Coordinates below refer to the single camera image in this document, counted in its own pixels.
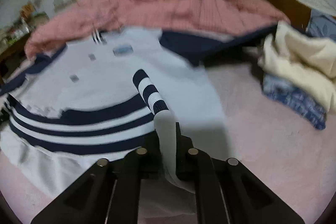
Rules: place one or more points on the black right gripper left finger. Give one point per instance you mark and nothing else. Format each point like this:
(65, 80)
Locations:
(108, 192)

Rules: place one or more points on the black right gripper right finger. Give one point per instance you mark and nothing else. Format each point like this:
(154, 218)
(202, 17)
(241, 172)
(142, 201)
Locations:
(226, 191)

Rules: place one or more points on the white and navy polo shirt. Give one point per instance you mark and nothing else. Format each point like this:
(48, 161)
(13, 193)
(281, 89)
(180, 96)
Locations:
(105, 95)

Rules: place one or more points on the pink bed sheet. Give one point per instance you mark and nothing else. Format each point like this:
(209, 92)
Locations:
(282, 149)

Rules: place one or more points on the blue patterned garment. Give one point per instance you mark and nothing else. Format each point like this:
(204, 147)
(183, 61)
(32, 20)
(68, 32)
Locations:
(281, 90)

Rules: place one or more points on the cream fleece garment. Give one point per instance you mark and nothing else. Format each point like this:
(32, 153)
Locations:
(308, 63)

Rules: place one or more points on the dark wooden desk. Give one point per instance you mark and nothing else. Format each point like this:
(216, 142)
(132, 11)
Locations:
(12, 52)

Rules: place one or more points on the pink plaid quilt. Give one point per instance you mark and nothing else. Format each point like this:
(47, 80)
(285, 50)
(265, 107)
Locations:
(233, 17)

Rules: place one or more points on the brown wooden headboard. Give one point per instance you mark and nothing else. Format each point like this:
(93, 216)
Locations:
(298, 13)

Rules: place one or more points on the grey blue pillow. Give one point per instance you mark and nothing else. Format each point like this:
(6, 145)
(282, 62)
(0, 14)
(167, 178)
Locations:
(321, 25)

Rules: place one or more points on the desk clutter pile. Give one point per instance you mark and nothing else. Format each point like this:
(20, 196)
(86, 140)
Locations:
(31, 15)

